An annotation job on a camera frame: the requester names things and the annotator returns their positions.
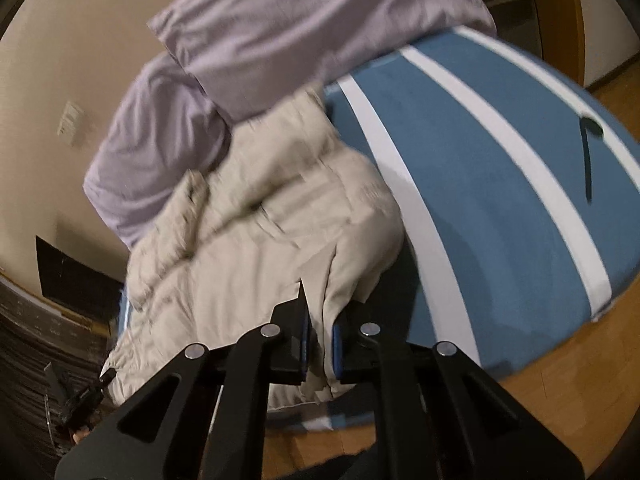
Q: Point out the lavender pillow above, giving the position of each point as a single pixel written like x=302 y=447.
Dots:
x=150 y=150
x=310 y=30

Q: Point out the blue white striped blanket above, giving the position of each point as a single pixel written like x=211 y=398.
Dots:
x=475 y=185

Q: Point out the beige puffer jacket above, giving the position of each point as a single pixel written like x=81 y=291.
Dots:
x=250 y=240

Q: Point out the lavender pillow on top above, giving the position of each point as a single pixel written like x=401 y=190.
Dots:
x=310 y=30

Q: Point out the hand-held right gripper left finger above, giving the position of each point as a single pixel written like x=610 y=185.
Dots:
x=289 y=350

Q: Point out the beige wall switch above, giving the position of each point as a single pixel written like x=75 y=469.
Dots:
x=70 y=119

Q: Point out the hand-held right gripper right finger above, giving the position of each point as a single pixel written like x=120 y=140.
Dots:
x=340 y=355

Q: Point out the wooden door frame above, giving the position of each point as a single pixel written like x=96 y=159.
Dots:
x=567 y=10

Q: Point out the black flat board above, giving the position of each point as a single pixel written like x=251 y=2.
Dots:
x=75 y=280

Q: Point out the dark patterned cabinet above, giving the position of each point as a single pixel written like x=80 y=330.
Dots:
x=30 y=355

